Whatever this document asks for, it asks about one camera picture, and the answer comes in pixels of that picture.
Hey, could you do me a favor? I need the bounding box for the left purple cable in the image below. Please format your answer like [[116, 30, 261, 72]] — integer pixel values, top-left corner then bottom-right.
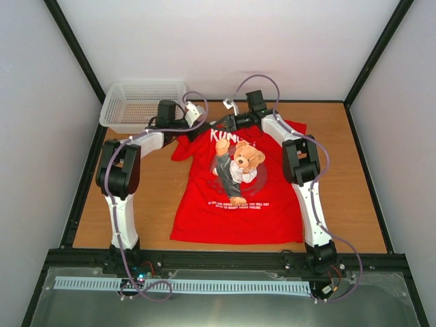
[[104, 90, 209, 301]]

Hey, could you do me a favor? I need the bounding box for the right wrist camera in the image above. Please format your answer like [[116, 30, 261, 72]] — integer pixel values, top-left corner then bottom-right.
[[222, 99, 239, 116]]

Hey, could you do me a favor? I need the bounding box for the red kungfu bear t-shirt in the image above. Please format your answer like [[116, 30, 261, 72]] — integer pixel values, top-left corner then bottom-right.
[[170, 126, 304, 245]]

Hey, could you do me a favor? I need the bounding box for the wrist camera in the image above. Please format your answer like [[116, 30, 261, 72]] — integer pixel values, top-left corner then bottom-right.
[[222, 99, 239, 116], [185, 101, 205, 127]]

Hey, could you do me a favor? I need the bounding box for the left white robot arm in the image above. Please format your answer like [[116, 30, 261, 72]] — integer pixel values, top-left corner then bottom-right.
[[96, 100, 209, 275]]

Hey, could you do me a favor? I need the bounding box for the light blue cable duct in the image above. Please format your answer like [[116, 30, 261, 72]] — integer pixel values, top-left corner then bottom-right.
[[53, 277, 311, 296]]

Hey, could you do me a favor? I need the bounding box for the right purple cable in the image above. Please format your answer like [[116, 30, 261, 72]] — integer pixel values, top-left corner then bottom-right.
[[231, 74, 364, 304]]

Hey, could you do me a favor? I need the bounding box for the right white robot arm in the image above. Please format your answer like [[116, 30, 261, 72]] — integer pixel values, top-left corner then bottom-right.
[[219, 90, 337, 275]]

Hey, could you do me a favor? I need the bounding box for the white plastic basket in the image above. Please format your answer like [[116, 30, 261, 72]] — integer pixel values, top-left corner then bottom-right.
[[99, 80, 187, 134]]

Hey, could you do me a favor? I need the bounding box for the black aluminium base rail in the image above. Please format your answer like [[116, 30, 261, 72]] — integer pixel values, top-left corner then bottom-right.
[[47, 248, 409, 277]]

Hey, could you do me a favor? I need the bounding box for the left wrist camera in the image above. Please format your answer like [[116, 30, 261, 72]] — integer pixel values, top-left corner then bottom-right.
[[185, 101, 205, 127]]

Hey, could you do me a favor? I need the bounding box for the purple cable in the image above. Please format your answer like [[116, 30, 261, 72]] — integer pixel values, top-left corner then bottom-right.
[[231, 74, 364, 304], [104, 90, 209, 301]]

